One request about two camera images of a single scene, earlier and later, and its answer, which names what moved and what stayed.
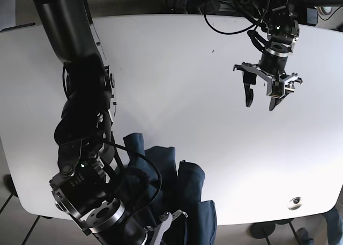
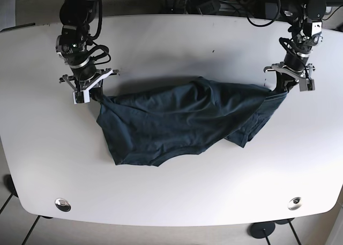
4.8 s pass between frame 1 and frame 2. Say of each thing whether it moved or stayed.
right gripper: moved
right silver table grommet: stayed
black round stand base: stayed
